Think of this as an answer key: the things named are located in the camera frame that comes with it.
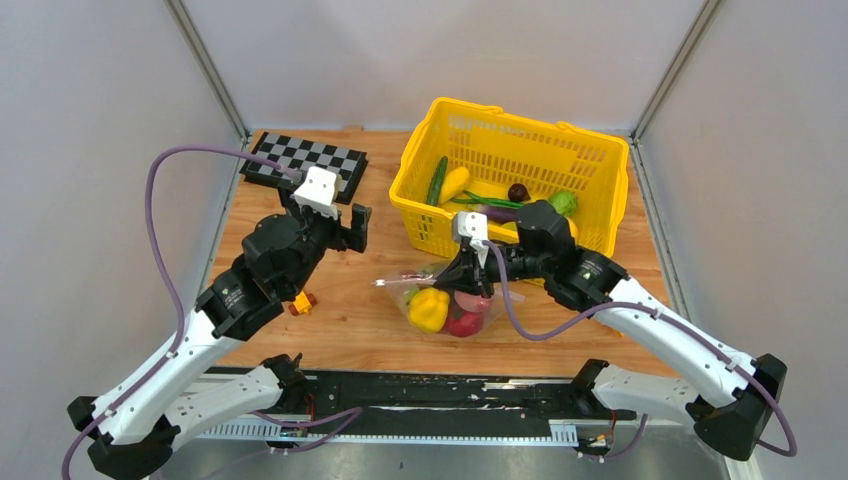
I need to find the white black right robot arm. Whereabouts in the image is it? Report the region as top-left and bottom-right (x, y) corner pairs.
(435, 200), (798, 461)

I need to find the green toy cucumber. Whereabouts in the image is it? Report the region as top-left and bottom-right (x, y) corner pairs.
(425, 156), (449, 206)

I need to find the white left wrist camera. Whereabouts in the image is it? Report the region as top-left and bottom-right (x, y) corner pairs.
(292, 166), (341, 220)

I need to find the yellow toy bell pepper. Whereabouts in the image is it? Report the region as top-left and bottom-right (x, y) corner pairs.
(408, 288), (450, 334)

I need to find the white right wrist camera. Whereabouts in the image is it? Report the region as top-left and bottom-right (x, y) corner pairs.
(451, 211), (489, 267)

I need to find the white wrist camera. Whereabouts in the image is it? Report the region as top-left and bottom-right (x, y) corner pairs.
(292, 166), (341, 220)
(451, 211), (489, 267)

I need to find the long dark purple eggplant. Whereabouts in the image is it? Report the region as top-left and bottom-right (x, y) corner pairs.
(475, 204), (519, 225)

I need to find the yellow red toy block car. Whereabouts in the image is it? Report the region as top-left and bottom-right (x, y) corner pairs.
(288, 291), (317, 316)

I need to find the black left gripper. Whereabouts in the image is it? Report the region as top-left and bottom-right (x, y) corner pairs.
(279, 182), (372, 297)

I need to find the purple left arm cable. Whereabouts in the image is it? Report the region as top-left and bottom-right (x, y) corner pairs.
(60, 145), (364, 480)

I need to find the brown toy mushroom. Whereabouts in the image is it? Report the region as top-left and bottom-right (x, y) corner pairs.
(507, 183), (531, 203)

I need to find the yellow toy corn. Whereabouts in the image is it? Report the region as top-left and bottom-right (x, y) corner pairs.
(437, 166), (472, 205)

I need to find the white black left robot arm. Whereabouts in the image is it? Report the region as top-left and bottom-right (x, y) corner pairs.
(68, 187), (371, 479)

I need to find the black white checkerboard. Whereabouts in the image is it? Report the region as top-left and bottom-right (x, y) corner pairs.
(250, 131), (368, 205)

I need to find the clear zip top bag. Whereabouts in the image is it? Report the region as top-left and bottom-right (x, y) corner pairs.
(374, 262), (506, 338)

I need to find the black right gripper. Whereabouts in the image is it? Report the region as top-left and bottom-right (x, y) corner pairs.
(434, 244), (549, 299)

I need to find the yellow plastic basket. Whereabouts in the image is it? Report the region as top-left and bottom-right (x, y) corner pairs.
(389, 97), (629, 258)

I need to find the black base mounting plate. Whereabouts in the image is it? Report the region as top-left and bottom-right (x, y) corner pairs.
(263, 370), (637, 439)

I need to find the green toy pea pod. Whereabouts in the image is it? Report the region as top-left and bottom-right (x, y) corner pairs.
(451, 190), (523, 210)

